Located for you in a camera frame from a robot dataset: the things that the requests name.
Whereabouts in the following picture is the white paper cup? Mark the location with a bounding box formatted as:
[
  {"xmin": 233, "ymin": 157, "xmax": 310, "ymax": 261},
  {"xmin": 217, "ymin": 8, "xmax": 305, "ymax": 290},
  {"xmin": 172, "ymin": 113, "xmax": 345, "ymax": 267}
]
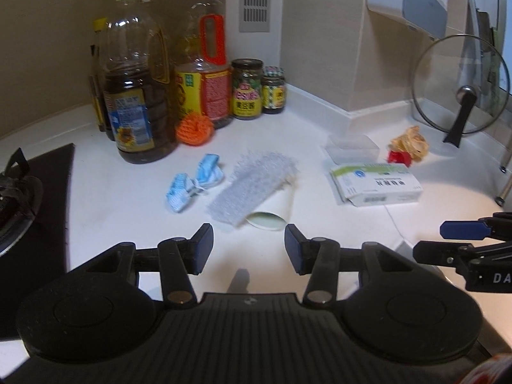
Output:
[{"xmin": 245, "ymin": 179, "xmax": 295, "ymax": 231}]

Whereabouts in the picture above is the red plastic scrap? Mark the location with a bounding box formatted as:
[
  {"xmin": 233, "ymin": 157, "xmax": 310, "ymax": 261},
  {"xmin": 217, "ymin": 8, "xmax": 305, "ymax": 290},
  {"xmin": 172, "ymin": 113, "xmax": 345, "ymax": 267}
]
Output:
[{"xmin": 387, "ymin": 150, "xmax": 412, "ymax": 167}]

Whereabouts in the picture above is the blue white wrapper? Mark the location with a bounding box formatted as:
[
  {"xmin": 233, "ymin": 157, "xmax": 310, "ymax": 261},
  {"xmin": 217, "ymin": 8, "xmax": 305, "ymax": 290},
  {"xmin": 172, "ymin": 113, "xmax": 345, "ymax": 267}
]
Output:
[{"xmin": 166, "ymin": 154, "xmax": 224, "ymax": 213}]

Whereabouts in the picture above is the white green medicine box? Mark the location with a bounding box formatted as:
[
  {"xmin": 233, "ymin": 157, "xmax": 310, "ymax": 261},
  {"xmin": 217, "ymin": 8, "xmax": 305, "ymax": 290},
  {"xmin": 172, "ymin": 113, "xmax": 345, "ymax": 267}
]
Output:
[{"xmin": 330, "ymin": 163, "xmax": 423, "ymax": 207}]

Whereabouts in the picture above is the yellow plastic bag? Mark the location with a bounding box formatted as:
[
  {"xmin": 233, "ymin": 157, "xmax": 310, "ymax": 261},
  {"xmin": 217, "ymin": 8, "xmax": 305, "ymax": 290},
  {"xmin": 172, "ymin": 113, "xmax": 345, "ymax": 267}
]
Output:
[{"xmin": 390, "ymin": 126, "xmax": 429, "ymax": 162}]

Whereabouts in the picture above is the white foam net sleeve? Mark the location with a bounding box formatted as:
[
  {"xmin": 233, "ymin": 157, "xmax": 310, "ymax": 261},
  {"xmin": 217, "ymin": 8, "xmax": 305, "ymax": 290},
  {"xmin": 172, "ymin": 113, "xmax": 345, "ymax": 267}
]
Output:
[{"xmin": 207, "ymin": 151, "xmax": 299, "ymax": 226}]

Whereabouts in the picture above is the clear plastic box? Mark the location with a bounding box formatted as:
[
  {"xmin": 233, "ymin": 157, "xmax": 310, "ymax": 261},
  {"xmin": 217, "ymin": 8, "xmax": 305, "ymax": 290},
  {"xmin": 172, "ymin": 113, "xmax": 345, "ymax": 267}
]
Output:
[{"xmin": 324, "ymin": 133, "xmax": 380, "ymax": 165}]

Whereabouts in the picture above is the orange mesh scrubber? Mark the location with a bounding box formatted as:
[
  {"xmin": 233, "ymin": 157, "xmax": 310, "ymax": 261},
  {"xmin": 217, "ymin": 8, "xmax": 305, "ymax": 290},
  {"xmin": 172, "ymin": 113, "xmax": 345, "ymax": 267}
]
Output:
[{"xmin": 176, "ymin": 112, "xmax": 214, "ymax": 147}]

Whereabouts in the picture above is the person right hand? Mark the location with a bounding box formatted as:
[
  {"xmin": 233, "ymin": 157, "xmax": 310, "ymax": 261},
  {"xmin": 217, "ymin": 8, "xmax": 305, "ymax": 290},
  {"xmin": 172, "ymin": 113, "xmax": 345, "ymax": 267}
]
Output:
[{"xmin": 460, "ymin": 354, "xmax": 512, "ymax": 384}]

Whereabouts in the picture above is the steel dish rack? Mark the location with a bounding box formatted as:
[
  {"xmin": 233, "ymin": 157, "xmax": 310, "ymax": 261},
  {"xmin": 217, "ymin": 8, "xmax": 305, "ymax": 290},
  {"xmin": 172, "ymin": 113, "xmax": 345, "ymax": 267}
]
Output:
[{"xmin": 495, "ymin": 161, "xmax": 512, "ymax": 207}]

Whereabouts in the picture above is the glass pot lid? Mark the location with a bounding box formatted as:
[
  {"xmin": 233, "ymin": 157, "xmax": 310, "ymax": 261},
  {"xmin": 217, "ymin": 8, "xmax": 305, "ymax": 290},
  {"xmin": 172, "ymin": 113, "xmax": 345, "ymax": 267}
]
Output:
[{"xmin": 411, "ymin": 34, "xmax": 511, "ymax": 148}]

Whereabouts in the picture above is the black gas stove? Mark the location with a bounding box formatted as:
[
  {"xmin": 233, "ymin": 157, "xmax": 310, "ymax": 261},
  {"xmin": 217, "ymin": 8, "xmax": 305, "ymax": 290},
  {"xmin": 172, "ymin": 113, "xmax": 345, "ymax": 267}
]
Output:
[{"xmin": 1, "ymin": 144, "xmax": 75, "ymax": 341}]

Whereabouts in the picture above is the tall soybean paste jar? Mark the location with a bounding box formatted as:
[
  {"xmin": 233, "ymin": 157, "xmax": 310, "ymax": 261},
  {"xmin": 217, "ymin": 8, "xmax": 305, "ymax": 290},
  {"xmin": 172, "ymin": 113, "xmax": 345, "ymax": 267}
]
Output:
[{"xmin": 231, "ymin": 58, "xmax": 264, "ymax": 120}]

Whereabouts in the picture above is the dark oil bottle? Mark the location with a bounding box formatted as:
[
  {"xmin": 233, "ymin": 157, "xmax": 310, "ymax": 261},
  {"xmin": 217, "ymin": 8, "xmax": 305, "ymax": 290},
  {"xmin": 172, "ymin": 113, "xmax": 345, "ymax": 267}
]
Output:
[{"xmin": 99, "ymin": 0, "xmax": 177, "ymax": 164}]

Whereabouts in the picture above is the small checkered lid jar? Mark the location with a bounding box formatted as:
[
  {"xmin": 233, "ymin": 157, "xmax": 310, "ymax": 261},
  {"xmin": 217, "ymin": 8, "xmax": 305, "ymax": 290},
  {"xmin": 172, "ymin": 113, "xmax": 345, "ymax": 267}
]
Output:
[{"xmin": 261, "ymin": 66, "xmax": 286, "ymax": 115}]

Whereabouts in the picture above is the soy sauce bottle red handle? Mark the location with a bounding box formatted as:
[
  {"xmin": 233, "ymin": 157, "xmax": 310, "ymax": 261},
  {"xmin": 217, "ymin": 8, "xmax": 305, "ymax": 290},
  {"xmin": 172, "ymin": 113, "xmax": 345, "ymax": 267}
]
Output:
[{"xmin": 174, "ymin": 0, "xmax": 232, "ymax": 129}]

